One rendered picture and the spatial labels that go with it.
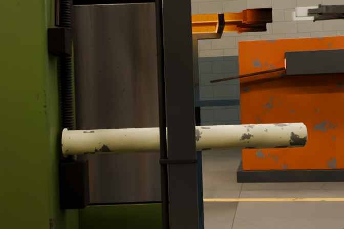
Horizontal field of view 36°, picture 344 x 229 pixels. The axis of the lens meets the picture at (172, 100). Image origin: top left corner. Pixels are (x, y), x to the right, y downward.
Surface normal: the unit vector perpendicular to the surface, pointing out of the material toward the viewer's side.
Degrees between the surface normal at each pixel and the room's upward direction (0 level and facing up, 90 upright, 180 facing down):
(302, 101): 90
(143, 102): 90
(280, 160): 90
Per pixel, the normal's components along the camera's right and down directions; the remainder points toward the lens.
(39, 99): 0.00, -0.01
